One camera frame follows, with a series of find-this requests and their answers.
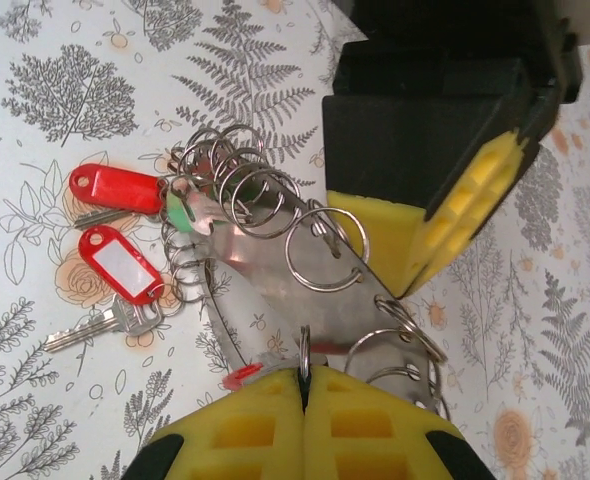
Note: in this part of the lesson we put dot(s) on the green key tag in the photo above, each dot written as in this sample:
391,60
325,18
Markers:
177,212

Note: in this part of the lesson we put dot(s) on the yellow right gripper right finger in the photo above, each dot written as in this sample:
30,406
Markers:
375,440

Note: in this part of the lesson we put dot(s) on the metal keyring band with rings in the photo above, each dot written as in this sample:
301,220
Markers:
260,260

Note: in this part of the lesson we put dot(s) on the red key tag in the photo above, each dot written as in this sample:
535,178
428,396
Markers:
115,187
120,270
240,377

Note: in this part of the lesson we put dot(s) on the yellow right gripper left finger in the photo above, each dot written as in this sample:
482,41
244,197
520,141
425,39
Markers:
245,440

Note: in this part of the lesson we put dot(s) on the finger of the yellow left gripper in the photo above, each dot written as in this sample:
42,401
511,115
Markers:
505,175
400,150

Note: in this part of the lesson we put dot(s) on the silver key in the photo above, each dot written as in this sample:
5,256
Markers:
100,218
130,320

